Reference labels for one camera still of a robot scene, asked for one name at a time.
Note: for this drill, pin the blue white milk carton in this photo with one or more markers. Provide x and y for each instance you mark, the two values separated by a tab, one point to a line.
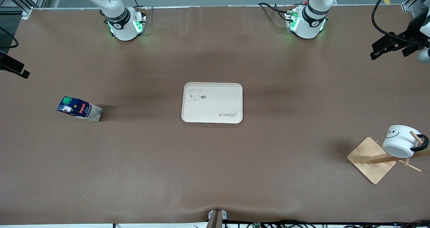
82	109

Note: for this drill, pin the cream tray with bear print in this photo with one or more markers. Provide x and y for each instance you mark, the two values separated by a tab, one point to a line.
211	103

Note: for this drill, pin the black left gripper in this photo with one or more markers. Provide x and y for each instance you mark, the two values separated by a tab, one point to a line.
412	30

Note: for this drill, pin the wooden mug rack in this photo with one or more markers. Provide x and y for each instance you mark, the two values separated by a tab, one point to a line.
368	157

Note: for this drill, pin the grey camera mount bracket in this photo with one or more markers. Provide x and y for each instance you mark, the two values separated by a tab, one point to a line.
217	218

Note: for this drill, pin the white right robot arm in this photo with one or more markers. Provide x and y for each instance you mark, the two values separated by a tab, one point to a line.
121	23

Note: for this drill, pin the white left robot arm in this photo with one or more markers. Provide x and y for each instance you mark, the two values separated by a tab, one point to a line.
310	23

